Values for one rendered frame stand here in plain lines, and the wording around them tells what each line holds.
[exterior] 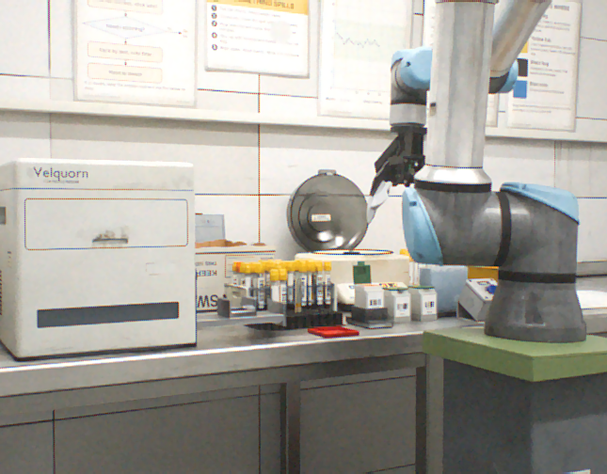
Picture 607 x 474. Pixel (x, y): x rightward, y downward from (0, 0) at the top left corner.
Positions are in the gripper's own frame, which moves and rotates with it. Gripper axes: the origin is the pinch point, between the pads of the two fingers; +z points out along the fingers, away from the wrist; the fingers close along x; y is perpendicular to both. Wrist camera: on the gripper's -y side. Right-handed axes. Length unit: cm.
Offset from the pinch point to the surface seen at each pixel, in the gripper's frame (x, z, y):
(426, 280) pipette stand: 6.2, 11.4, 1.1
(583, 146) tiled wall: 100, -28, -63
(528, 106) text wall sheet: 75, -38, -59
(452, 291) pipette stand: 12.1, 13.5, 1.6
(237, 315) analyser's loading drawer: -39.3, 16.1, 16.9
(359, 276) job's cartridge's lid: -11.6, 10.3, 5.7
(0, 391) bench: -77, 25, 27
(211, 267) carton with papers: -36.8, 9.8, -11.4
